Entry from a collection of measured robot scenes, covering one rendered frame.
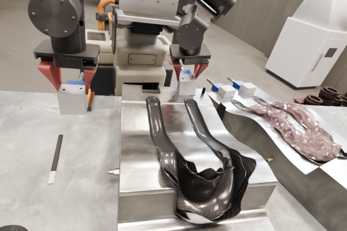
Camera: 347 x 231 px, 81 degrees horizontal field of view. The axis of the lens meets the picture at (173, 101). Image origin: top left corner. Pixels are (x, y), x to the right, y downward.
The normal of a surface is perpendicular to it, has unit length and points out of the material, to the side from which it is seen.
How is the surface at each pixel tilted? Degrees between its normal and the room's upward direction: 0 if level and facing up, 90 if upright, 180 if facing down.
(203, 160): 7
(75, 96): 91
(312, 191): 90
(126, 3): 90
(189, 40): 101
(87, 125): 0
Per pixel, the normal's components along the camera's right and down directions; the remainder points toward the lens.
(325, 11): -0.90, 0.07
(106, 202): 0.18, -0.83
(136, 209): 0.20, 0.48
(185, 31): -0.16, 0.67
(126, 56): 0.29, 0.68
